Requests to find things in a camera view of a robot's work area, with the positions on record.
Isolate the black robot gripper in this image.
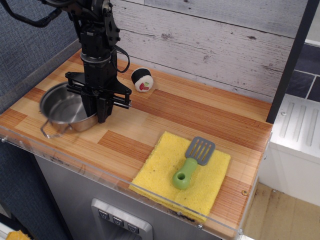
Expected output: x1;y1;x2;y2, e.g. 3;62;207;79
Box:
65;56;132;124

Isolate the stainless steel pot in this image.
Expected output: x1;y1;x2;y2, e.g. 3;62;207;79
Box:
39;81;98;139

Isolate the plush sushi roll toy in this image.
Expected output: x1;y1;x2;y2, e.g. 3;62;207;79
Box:
131;67;154;93

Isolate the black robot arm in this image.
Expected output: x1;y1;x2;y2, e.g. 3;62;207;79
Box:
44;0;132;123

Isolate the yellow cloth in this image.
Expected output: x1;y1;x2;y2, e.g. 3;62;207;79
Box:
129;131;231;223

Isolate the green grey toy spatula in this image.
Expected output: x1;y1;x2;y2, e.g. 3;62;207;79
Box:
172;136;216;190

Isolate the silver toy fridge cabinet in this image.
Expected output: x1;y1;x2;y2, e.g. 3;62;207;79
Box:
35;156;217;240

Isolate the grey dispenser button panel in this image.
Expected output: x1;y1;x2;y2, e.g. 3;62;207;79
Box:
91;198;153;240

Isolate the yellow object bottom left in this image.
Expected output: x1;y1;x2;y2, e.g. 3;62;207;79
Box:
6;230;31;240

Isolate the white toy sink unit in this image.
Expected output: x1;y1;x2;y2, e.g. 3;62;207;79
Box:
258;94;320;206

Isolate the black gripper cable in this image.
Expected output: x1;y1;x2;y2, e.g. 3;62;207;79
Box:
3;0;131;74

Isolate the dark right frame post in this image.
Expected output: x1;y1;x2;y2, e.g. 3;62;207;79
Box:
266;0;320;124

